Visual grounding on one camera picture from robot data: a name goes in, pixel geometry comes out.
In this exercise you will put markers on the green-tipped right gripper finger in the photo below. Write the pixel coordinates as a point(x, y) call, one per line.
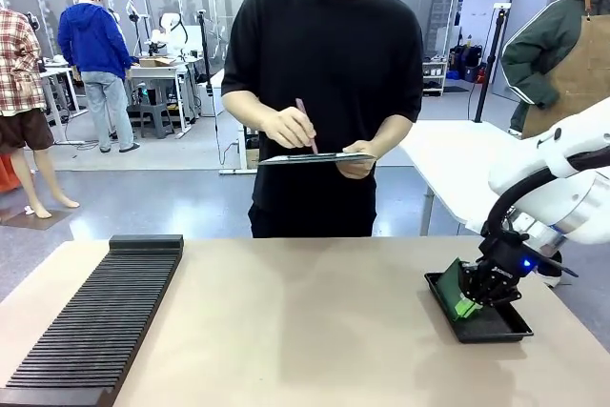
point(461, 311)
point(475, 308)

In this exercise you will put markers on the black slotted PCB rack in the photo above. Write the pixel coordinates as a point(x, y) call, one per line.
point(86, 331)

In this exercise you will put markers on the green PCB board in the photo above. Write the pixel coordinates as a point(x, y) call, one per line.
point(450, 283)

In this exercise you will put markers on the person in black t-shirt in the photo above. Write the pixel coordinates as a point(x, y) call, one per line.
point(324, 45)

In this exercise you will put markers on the white shoe shelf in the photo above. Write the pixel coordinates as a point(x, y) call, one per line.
point(434, 78)

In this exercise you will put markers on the person's right hand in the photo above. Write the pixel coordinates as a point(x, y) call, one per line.
point(288, 128)

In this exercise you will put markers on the grey clipboard with paper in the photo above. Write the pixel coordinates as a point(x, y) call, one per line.
point(305, 159)

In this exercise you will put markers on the person in blue hoodie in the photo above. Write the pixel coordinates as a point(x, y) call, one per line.
point(93, 45)

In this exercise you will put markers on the white table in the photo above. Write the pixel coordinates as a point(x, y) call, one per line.
point(457, 164)

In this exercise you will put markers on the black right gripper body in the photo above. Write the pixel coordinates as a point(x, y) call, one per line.
point(500, 264)

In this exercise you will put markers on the person in brown apron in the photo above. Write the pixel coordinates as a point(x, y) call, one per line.
point(572, 45)

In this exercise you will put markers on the black plastic tray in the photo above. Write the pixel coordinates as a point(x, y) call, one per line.
point(495, 326)

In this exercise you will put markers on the black camera tripod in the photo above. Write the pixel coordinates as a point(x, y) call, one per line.
point(205, 54)

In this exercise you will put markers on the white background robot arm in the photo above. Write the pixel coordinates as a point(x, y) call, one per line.
point(169, 28)

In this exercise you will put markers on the brown cardboard box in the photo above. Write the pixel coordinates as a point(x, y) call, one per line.
point(157, 62)

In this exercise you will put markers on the mannequin in plaid shirt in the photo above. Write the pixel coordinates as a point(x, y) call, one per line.
point(16, 73)

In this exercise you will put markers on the grey plastic stool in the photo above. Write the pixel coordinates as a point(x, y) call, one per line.
point(157, 118)

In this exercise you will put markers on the person's right forearm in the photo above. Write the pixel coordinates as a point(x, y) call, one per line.
point(245, 109)

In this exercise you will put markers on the white background desk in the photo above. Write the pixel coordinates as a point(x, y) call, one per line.
point(162, 71)

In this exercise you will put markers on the small white desk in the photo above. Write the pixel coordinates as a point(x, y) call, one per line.
point(59, 74)

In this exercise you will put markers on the person's left forearm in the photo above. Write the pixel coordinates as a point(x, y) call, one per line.
point(395, 133)

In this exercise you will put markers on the brown mannequin base plate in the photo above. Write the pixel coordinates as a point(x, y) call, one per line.
point(33, 218)

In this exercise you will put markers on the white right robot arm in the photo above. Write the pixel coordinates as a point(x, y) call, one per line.
point(572, 173)

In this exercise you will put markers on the dark red pen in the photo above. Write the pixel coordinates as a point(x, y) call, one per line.
point(305, 121)

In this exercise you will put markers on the person's left hand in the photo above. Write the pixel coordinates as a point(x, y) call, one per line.
point(362, 147)

